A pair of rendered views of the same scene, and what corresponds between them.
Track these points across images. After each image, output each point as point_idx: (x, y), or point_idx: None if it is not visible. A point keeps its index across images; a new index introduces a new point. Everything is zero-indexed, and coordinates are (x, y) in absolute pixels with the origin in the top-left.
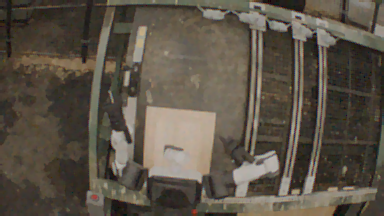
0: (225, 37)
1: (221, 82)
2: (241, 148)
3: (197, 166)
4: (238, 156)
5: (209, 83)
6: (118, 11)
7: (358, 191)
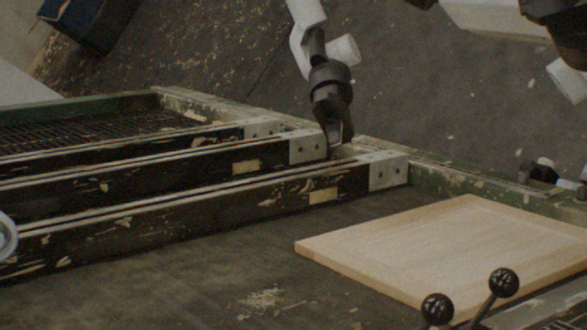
0: (60, 311)
1: (211, 270)
2: (314, 82)
3: (436, 219)
4: (333, 67)
5: (238, 281)
6: None
7: (185, 95)
